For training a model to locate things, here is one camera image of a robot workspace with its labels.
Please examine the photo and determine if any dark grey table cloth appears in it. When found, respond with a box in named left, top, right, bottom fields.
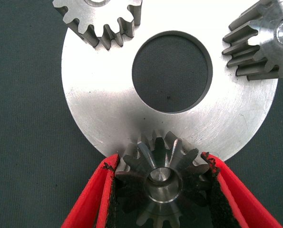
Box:
left=0, top=0, right=283, bottom=228

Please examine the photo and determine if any small steel spur gear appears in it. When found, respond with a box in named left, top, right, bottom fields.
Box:
left=222, top=0, right=283, bottom=81
left=52, top=0, right=143, bottom=50

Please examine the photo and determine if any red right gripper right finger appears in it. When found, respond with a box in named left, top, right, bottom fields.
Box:
left=199, top=152, right=283, bottom=228

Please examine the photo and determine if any small dark steel gear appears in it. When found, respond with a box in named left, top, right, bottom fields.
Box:
left=115, top=130, right=215, bottom=228

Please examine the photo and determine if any round metal plate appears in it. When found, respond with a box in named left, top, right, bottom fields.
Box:
left=61, top=0, right=279, bottom=164

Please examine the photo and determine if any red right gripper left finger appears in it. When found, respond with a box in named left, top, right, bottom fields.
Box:
left=60, top=153, right=121, bottom=228

